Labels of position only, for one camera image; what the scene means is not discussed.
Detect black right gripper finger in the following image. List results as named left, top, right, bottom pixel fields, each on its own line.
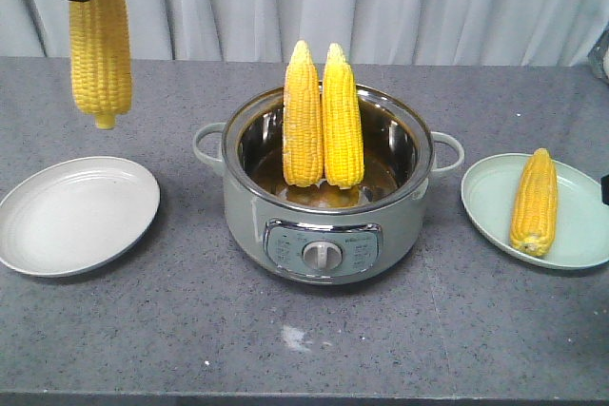
left=600, top=175, right=609, bottom=205

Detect yellow corn cob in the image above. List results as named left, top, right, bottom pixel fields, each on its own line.
left=322, top=43, right=364, bottom=189
left=509, top=148, right=559, bottom=258
left=282, top=40, right=324, bottom=187
left=69, top=0, right=132, bottom=129

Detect light green plate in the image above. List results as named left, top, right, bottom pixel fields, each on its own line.
left=461, top=153, right=608, bottom=270

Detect grey white curtain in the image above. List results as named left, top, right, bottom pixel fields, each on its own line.
left=0, top=0, right=609, bottom=68

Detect beige white plate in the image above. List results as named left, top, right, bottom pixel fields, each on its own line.
left=1, top=156, right=161, bottom=278

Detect green electric cooking pot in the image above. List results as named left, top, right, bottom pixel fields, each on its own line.
left=192, top=86, right=464, bottom=285

